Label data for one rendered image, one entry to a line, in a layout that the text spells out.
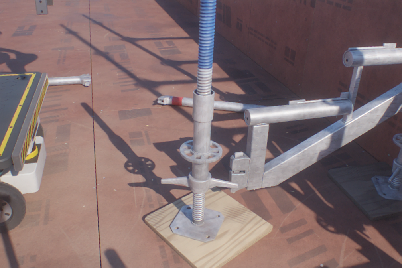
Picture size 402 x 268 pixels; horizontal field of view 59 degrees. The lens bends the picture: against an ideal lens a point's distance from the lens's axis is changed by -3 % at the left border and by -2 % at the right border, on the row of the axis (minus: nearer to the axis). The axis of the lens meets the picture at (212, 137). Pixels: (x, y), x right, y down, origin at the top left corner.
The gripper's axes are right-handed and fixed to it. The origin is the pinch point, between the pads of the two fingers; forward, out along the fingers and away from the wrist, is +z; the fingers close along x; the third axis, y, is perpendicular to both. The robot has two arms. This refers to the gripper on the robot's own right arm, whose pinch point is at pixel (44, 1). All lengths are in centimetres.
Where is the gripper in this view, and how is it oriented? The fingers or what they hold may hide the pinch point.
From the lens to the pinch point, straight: 110.7
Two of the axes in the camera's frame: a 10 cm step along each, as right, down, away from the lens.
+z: -0.5, 8.7, 4.8
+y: -9.6, 0.8, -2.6
